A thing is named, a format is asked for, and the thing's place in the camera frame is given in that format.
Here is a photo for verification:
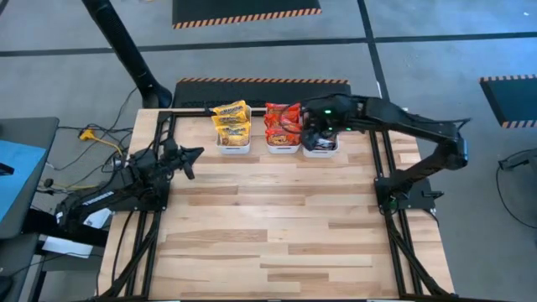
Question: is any black desk bar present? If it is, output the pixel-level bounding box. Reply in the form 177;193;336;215
20;208;110;248

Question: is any black stand foot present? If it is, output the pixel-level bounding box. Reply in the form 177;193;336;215
498;147;537;172

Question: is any black aluminium table frame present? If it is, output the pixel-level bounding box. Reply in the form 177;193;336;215
98;107;456;302

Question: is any white plastic bin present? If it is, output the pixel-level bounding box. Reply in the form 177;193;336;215
301;133;340;159
266;103;302;155
214;103;253;155

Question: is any blue desk mat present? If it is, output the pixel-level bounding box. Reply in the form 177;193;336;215
0;139;48;223

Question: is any long black hazard-striped floor mat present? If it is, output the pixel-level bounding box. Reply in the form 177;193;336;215
172;77;352;109

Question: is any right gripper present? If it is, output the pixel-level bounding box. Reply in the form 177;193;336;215
300;93;367;152

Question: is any white paper sheet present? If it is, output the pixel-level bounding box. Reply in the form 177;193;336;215
41;207;113;258

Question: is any dark grey desk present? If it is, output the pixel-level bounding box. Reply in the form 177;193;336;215
0;117;60;240

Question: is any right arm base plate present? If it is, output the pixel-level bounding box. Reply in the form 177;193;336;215
374;175;445;211

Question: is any black Fire Noodle pack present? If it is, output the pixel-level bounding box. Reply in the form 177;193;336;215
314;134;338;151

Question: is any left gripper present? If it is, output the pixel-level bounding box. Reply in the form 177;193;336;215
157;137;206;181

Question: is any black pole stand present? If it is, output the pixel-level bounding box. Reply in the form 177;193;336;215
81;0;173;109

